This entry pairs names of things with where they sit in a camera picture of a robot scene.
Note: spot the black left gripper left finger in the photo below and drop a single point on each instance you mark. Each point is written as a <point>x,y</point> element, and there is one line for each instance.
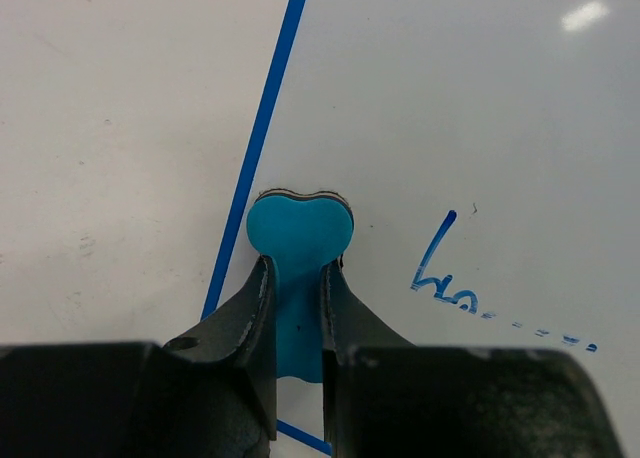
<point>209,392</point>

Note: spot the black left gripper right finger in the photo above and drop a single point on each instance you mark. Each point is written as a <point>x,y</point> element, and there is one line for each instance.
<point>386,397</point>

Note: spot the blue bone shaped eraser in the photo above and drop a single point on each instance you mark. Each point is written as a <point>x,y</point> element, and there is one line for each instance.
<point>301,234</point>

